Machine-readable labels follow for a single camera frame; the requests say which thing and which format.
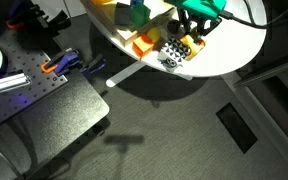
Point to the black cart shelf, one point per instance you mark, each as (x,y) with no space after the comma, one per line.
(60,116)

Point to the dark grey block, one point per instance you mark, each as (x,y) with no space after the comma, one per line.
(122,15)

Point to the long white table foot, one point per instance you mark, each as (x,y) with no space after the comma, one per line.
(124,75)

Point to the green block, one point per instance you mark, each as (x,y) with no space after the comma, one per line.
(140,16)

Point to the hard orange cube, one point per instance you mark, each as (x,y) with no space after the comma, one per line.
(142,46)

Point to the perforated metal breadboard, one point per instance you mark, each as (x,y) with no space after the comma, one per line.
(20,56)

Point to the black clamp orange grip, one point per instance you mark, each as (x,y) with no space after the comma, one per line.
(55,20)

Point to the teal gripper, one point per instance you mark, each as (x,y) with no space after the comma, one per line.
(200,6)

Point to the black white patterned cube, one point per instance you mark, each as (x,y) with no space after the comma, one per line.
(173,53)

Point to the yellow toy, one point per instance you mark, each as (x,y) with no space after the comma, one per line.
(101,1)

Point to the aluminium extrusion bar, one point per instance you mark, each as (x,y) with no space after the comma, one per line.
(9,83)

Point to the dark metal rail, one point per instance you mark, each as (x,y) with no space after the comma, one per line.
(267,70)

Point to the dark blue clamp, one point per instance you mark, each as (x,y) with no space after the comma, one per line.
(94,66)

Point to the yellow ball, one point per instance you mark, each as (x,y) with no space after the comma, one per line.
(154,34)

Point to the wooden tray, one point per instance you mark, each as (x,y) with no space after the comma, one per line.
(127,37)

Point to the short white table foot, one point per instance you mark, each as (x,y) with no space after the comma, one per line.
(185,77)

